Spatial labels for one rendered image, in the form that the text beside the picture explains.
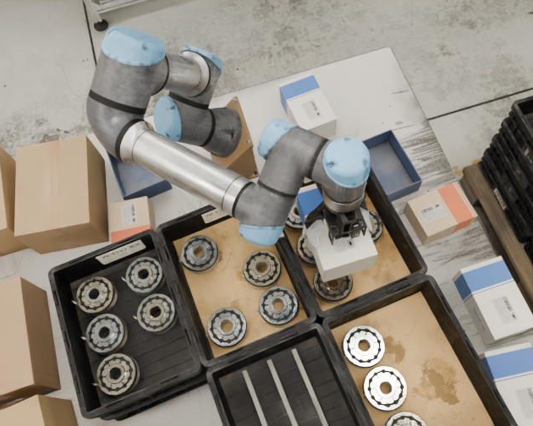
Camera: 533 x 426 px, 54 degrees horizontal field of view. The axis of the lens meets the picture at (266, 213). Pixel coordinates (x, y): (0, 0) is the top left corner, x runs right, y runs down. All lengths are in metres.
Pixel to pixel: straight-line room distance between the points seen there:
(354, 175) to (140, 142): 0.43
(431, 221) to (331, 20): 1.70
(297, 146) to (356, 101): 0.98
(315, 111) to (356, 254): 0.70
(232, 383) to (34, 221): 0.74
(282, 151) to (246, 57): 2.03
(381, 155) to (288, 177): 0.87
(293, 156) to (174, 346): 0.72
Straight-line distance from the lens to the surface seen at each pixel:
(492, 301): 1.52
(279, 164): 0.89
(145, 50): 1.06
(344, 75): 1.90
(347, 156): 0.84
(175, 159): 1.00
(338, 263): 1.12
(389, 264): 1.45
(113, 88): 1.07
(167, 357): 1.43
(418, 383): 1.40
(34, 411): 1.46
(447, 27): 3.06
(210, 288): 1.44
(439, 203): 1.60
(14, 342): 1.56
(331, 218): 1.03
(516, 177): 2.18
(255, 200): 0.91
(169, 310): 1.42
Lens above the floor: 2.20
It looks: 66 degrees down
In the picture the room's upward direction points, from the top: 11 degrees counter-clockwise
